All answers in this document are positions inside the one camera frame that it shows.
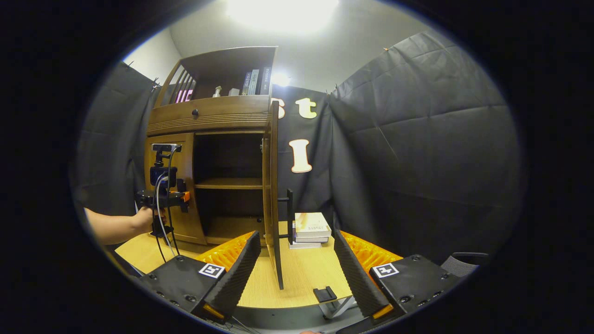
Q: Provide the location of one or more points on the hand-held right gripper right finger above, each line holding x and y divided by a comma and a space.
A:
355, 278

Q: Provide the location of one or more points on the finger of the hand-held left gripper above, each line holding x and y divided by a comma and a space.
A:
186, 198

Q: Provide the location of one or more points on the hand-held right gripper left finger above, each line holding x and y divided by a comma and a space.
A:
239, 273

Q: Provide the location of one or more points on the brown wooden shoe cabinet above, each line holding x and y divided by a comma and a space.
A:
209, 116

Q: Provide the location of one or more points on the wooden cabinet inner shelf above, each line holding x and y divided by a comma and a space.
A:
229, 183

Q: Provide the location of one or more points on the wooden cabinet drawer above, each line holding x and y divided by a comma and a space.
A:
218, 113

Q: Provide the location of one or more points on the black table clamp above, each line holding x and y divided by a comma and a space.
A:
325, 294

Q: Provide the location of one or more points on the thin white book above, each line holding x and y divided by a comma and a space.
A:
306, 245
311, 239

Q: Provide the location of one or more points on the thick white book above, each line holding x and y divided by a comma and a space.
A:
312, 225

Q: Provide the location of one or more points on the small pale bottle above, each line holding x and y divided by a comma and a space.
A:
217, 92

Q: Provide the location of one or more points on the dark blue book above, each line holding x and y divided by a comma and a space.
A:
246, 83

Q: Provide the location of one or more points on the grey book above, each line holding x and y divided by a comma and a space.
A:
254, 82

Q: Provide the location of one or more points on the black backdrop cloth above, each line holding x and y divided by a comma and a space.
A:
417, 162

